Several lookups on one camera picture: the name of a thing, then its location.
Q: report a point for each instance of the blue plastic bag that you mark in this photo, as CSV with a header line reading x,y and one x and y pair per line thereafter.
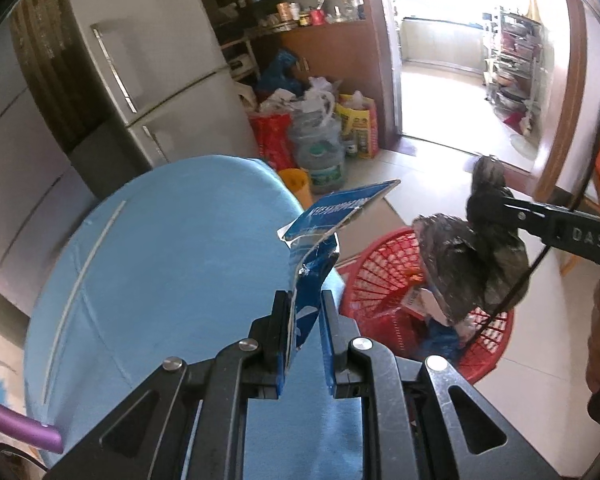
x,y
442,340

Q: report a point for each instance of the torn blue foil wrapper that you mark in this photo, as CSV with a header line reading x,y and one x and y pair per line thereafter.
x,y
330,210

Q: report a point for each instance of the wooden shelf cabinet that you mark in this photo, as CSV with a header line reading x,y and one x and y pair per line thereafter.
x,y
330,60

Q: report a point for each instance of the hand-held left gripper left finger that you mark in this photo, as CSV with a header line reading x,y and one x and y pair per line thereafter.
x,y
280,345

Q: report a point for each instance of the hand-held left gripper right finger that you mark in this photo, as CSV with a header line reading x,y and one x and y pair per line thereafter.
x,y
327,345

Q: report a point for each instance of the dark plastic bag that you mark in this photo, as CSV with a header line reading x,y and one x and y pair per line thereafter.
x,y
455,260

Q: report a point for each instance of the orange plastic bucket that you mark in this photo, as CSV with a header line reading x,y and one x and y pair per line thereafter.
x,y
295,187

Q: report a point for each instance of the red bag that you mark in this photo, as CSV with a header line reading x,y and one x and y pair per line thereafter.
x,y
272,140

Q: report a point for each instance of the red plastic basket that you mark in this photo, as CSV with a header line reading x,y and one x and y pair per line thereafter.
x,y
380,280

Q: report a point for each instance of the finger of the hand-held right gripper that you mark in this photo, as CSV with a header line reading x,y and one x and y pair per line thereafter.
x,y
527,220

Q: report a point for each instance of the red white carton box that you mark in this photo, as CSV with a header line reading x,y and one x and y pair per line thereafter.
x,y
417,302

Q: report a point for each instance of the large clear water jug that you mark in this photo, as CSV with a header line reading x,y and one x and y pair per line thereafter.
x,y
317,155

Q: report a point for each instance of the yellow bag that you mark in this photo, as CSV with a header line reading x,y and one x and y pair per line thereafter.
x,y
358,127

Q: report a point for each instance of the white plastic bag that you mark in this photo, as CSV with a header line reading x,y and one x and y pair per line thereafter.
x,y
315,92

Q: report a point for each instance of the flat cardboard sheet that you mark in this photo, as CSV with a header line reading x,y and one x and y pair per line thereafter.
x,y
395,220

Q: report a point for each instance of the grey three-door refrigerator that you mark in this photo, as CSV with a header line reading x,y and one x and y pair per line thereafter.
x,y
15,185

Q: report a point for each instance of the purple water bottle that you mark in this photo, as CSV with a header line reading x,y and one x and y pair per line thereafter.
x,y
20,422

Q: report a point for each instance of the small white rack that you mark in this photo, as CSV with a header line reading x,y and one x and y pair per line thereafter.
x,y
240,60

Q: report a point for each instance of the thin white stick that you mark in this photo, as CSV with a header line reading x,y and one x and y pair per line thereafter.
x,y
87,270

